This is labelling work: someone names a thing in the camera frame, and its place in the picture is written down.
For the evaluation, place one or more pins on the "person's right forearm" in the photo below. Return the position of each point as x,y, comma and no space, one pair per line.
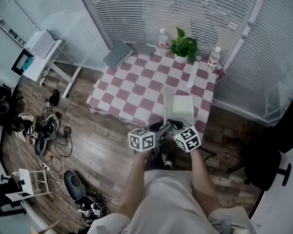
202,179

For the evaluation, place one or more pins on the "grey closed laptop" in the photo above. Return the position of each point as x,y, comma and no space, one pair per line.
117,55

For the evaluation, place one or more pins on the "white standing desk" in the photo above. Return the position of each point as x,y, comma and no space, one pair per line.
35,69

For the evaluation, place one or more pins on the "teal crumpled cloth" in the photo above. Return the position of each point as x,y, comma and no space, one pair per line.
28,63

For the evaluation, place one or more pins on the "green plant in white pot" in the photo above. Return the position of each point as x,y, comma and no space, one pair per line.
181,58

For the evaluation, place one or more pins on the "red white checkered tablecloth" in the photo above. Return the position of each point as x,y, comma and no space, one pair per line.
127,86

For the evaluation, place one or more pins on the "gray seat shell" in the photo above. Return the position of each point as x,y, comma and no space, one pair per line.
74,184
40,146

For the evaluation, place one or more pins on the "white power strip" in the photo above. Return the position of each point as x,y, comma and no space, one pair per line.
46,167

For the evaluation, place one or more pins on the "white stool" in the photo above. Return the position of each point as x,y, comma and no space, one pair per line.
25,181

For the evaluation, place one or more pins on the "clear plastic water bottle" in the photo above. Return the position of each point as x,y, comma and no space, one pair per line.
163,40
213,60

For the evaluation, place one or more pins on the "black office chair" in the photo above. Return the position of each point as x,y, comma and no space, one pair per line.
2,194
0,106
266,160

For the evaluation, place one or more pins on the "white curved desk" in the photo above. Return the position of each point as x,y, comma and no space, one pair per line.
283,208

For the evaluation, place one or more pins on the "black bag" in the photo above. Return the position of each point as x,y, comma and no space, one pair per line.
55,97

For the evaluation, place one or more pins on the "white slim remote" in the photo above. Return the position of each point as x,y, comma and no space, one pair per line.
193,74

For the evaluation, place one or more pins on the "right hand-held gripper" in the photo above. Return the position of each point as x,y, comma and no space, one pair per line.
188,140

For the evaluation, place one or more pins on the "small black device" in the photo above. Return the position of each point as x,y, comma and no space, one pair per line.
68,130

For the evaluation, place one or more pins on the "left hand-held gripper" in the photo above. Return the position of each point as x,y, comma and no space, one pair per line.
141,140

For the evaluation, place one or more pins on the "person's black shoe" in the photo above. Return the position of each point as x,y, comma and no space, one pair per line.
158,160

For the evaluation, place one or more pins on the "person's white clothing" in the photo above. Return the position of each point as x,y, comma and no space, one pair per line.
168,199

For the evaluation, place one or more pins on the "white printer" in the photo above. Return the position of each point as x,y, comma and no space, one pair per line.
42,45

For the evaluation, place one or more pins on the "black framed box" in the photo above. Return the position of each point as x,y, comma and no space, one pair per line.
17,62

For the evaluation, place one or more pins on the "white wall shelf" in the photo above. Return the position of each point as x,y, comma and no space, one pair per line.
5,23

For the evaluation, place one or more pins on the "person's left forearm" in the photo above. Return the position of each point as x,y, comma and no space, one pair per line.
131,186

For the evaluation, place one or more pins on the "wooden stick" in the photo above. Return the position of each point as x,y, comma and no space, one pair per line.
52,225

